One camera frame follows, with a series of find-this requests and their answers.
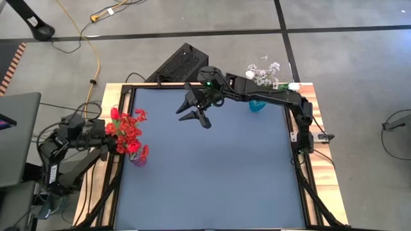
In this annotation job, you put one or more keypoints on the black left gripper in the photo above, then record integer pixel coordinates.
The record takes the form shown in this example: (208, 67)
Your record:
(96, 133)

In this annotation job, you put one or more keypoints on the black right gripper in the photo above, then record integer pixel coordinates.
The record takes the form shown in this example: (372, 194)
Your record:
(202, 97)

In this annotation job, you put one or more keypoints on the white artificial tulip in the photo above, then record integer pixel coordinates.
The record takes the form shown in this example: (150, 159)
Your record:
(250, 75)
(293, 86)

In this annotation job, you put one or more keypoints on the white artificial flower spray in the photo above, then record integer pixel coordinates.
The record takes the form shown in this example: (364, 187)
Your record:
(268, 72)

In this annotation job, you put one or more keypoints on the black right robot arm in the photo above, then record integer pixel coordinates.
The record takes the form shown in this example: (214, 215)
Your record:
(273, 96)

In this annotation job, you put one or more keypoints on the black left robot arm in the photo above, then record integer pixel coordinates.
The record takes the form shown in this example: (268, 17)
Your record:
(75, 167)

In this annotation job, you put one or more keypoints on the purple ribbed glass vase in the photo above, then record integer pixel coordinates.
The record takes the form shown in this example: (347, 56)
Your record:
(139, 161)

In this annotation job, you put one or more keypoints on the blue textured glass vase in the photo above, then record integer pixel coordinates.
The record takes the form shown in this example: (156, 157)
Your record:
(257, 106)

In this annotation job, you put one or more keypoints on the white petal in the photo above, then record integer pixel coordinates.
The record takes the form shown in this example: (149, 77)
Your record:
(264, 58)

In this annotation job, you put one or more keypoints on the grey desk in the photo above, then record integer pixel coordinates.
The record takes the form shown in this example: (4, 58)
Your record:
(19, 144)

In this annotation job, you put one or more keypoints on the black device with screen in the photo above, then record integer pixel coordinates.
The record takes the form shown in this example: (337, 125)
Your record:
(6, 123)

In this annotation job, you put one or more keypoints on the black stand foot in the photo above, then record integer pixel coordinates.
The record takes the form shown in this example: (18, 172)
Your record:
(40, 32)

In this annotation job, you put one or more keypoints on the grey stand foot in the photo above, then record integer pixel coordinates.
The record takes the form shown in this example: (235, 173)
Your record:
(398, 123)

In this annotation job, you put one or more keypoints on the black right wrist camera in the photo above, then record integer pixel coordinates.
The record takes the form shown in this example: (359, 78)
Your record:
(204, 122)

